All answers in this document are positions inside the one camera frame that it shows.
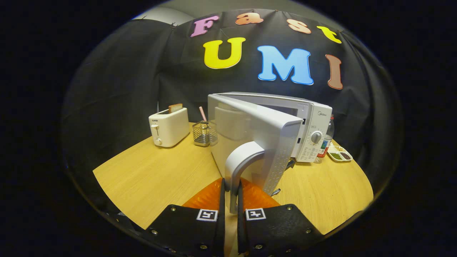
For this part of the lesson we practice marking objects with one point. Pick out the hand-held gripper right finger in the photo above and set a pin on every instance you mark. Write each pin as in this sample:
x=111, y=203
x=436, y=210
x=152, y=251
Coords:
x=278, y=232

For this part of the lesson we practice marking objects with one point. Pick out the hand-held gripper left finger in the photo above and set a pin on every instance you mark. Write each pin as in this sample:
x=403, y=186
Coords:
x=192, y=232

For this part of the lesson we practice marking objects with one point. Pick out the white microwave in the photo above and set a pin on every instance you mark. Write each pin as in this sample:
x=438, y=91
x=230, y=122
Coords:
x=257, y=125

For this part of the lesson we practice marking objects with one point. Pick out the divided dish of beans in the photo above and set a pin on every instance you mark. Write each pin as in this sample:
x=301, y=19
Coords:
x=340, y=155

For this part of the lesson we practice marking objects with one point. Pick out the clear plastic water bottle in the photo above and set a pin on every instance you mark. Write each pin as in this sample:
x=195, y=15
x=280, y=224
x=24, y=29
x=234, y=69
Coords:
x=326, y=137

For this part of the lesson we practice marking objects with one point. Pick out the white toaster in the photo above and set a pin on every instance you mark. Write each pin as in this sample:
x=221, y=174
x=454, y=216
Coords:
x=169, y=126

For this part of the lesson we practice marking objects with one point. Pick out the pink striped straw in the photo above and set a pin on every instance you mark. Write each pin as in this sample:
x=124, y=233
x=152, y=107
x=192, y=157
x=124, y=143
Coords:
x=202, y=113

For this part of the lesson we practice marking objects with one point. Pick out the toast slice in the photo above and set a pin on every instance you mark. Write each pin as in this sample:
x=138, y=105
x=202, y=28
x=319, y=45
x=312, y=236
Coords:
x=175, y=108

